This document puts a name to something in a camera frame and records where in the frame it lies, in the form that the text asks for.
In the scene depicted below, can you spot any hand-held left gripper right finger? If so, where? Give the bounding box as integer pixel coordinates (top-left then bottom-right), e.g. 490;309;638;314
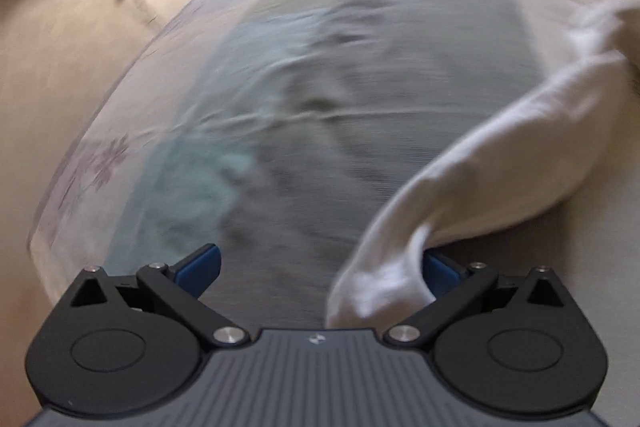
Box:
385;252;568;350

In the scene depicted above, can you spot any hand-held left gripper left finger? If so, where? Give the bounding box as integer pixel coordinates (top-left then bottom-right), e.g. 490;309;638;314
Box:
70;243;251;349

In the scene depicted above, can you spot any white printed long-sleeve shirt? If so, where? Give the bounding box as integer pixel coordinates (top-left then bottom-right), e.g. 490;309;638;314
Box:
325;0;640;330

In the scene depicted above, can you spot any bed with patterned sheet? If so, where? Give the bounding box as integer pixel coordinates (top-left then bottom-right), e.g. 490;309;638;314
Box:
27;0;640;333

